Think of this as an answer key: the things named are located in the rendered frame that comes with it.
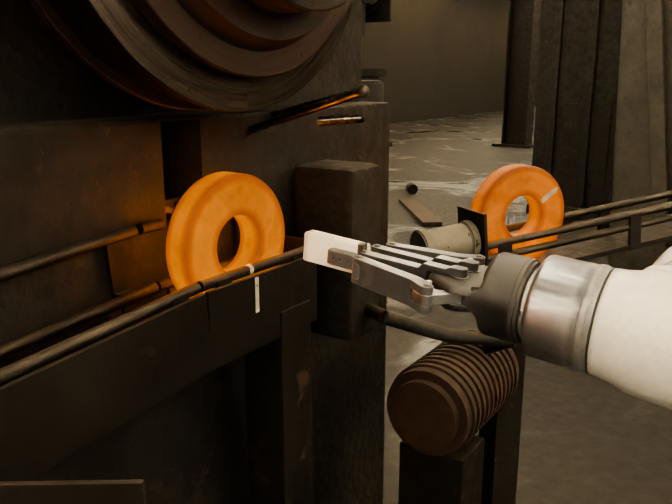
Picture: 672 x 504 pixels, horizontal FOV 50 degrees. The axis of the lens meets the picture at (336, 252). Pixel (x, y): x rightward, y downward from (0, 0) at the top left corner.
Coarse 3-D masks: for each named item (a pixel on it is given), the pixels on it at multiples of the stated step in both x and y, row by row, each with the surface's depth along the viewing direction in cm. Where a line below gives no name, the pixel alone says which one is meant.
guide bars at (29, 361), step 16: (272, 256) 82; (288, 256) 84; (224, 272) 76; (240, 272) 77; (256, 272) 79; (192, 288) 71; (208, 288) 73; (160, 304) 68; (176, 304) 69; (112, 320) 63; (128, 320) 64; (80, 336) 61; (96, 336) 62; (48, 352) 58; (64, 352) 59; (16, 368) 56; (32, 368) 57; (0, 384) 55
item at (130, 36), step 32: (64, 0) 60; (96, 0) 57; (128, 0) 60; (352, 0) 87; (96, 32) 62; (128, 32) 60; (128, 64) 65; (160, 64) 63; (192, 64) 67; (320, 64) 84; (192, 96) 67; (224, 96) 71; (256, 96) 75; (288, 96) 79
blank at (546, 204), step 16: (496, 176) 107; (512, 176) 107; (528, 176) 108; (544, 176) 109; (480, 192) 108; (496, 192) 107; (512, 192) 108; (528, 192) 109; (544, 192) 110; (560, 192) 111; (480, 208) 107; (496, 208) 107; (544, 208) 111; (560, 208) 112; (496, 224) 108; (528, 224) 113; (544, 224) 111; (560, 224) 112; (544, 240) 112; (528, 256) 112
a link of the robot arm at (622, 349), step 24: (624, 288) 54; (648, 288) 53; (600, 312) 54; (624, 312) 53; (648, 312) 52; (600, 336) 54; (624, 336) 53; (648, 336) 52; (600, 360) 55; (624, 360) 53; (648, 360) 52; (624, 384) 54; (648, 384) 53
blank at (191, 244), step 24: (192, 192) 74; (216, 192) 74; (240, 192) 77; (264, 192) 80; (192, 216) 72; (216, 216) 75; (240, 216) 80; (264, 216) 81; (168, 240) 74; (192, 240) 73; (216, 240) 75; (240, 240) 83; (264, 240) 82; (168, 264) 74; (192, 264) 73; (216, 264) 76; (240, 264) 81
